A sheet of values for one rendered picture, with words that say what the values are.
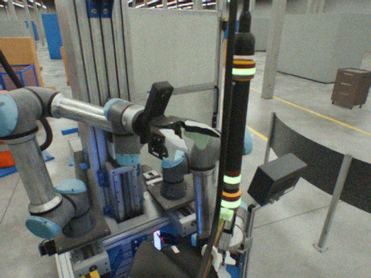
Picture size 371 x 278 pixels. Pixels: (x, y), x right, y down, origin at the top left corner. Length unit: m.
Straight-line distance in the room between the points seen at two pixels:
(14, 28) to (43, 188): 9.99
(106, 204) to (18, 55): 7.15
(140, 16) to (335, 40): 8.43
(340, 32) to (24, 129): 9.84
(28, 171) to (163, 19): 1.76
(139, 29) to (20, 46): 6.23
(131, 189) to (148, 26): 1.43
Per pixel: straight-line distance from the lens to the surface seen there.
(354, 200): 2.45
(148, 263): 0.60
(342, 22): 10.19
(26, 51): 8.27
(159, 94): 0.55
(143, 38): 2.29
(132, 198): 1.39
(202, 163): 0.90
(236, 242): 0.56
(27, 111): 0.93
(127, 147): 0.73
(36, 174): 0.99
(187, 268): 0.86
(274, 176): 1.25
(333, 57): 10.21
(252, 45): 0.40
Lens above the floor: 1.87
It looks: 25 degrees down
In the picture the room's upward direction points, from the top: straight up
